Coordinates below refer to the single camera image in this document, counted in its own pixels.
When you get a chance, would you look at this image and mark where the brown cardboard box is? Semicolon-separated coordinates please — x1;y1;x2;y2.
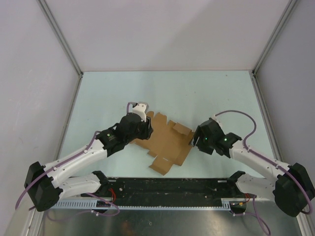
132;111;194;175

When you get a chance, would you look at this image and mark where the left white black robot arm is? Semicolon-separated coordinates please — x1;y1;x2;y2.
24;113;153;212

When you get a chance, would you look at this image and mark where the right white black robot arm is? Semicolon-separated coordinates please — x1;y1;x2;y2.
191;118;315;217

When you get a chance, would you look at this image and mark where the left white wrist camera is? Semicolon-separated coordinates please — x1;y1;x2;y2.
126;102;149;121

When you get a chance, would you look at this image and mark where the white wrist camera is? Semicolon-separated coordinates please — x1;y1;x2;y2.
126;102;149;121
211;115;221;124

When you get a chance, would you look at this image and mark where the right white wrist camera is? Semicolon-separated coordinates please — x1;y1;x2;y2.
211;115;221;124

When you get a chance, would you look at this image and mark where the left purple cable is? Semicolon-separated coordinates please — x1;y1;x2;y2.
15;102;135;211

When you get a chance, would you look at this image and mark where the purple cable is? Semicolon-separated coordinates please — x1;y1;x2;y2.
214;110;311;214
15;102;135;211

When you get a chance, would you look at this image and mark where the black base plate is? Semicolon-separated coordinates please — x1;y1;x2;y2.
95;177;252;200

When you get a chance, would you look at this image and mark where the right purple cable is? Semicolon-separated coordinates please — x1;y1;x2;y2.
214;110;311;214

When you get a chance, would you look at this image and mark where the grey slotted cable duct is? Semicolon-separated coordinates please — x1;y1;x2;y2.
52;198;231;210

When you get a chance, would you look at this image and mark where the right aluminium frame post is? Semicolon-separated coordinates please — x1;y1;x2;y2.
251;0;299;74

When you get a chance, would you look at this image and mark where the aluminium frame post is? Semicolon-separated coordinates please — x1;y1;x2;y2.
36;0;83;76
251;0;299;74

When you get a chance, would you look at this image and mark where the left aluminium frame post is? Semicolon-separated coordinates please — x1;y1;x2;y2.
36;0;83;76

